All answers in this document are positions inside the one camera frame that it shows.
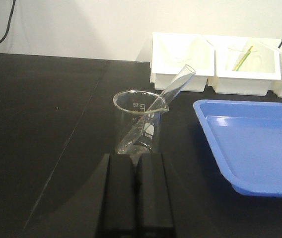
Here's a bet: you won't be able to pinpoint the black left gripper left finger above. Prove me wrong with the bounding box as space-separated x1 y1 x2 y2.
96 154 137 238

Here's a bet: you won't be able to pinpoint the left white storage bin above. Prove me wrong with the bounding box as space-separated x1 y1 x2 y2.
150 32 215 92

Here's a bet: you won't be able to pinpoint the blue plastic tray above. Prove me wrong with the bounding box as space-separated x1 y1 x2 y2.
193 100 282 197

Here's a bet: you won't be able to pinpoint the glass beaker in middle bin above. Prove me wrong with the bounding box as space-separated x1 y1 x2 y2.
225 45 257 71

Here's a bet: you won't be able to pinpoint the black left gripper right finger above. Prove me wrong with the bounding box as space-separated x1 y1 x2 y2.
137 154 175 238

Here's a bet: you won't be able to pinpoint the middle white storage bin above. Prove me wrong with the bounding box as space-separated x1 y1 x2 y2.
205 35 281 96

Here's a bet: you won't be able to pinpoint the yellow green plastic spatulas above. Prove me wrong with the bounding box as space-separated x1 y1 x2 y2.
232 46 254 71

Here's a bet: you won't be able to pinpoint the glass test tube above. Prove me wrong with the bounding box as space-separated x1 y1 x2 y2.
116 64 196 154

